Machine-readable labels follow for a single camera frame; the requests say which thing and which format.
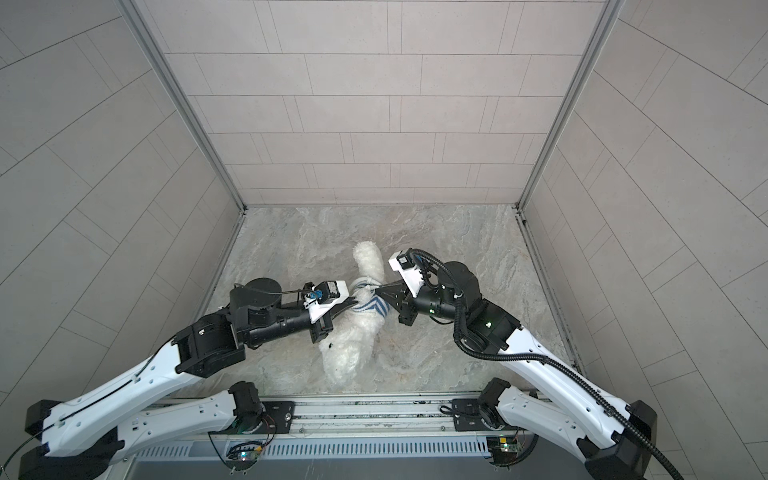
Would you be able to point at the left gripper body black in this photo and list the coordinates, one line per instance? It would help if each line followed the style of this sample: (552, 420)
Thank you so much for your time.
(325, 324)

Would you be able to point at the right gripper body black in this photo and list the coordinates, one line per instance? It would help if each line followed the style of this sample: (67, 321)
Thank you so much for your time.
(405, 301)

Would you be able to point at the blue white striped knit sweater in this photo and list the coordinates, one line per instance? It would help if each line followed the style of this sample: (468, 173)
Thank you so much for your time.
(363, 290)

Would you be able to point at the white teddy bear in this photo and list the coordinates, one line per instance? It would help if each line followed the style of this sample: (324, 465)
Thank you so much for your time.
(350, 345)

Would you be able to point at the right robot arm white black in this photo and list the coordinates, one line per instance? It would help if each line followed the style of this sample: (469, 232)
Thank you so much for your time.
(527, 357)

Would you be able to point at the left controller circuit board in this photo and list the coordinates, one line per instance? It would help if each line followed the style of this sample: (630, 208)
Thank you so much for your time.
(243, 456)

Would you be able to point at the controller circuit board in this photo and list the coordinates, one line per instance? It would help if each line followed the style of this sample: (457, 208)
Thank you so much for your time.
(503, 450)
(243, 456)

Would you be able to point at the ventilation grille strip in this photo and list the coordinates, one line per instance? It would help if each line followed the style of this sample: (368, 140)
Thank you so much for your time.
(327, 448)

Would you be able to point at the right controller circuit board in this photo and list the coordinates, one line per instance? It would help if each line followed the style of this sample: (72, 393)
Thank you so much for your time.
(503, 450)

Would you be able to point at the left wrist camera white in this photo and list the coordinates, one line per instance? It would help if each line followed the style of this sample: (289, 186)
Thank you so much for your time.
(323, 297)

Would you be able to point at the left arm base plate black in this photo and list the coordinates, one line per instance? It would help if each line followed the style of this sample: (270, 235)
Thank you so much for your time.
(276, 419)

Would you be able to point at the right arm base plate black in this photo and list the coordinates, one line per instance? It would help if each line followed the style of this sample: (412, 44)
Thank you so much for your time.
(468, 414)

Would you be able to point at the aluminium mounting rail frame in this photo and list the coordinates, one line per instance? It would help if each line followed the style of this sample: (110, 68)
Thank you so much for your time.
(384, 415)

